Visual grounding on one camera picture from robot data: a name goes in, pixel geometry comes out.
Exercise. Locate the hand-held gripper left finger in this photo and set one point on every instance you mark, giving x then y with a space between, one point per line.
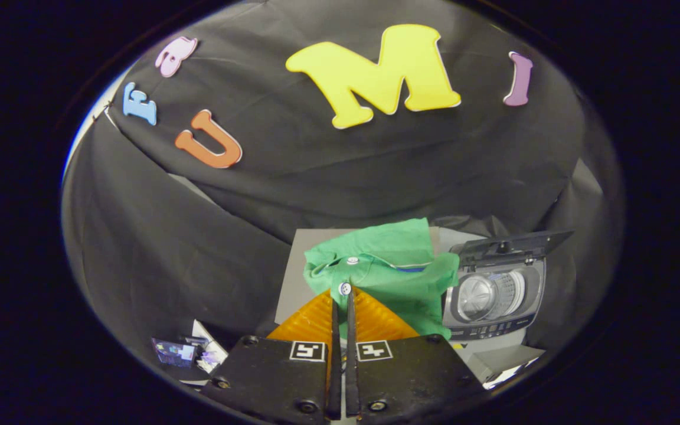
336 366

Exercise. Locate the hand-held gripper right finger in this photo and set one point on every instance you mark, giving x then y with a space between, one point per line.
352 366

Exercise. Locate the green polo shirt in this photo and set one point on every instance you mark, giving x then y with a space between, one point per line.
393 277

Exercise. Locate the grey toy washing machine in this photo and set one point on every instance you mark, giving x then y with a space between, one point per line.
493 298

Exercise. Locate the dark washing machine lid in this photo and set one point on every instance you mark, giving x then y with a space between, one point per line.
517 243

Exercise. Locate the grey white cabinet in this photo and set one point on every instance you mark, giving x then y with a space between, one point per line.
298 277

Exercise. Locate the shiny purple packet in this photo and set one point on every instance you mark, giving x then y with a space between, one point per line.
175 353

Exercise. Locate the black backdrop cloth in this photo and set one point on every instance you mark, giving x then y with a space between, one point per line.
375 165

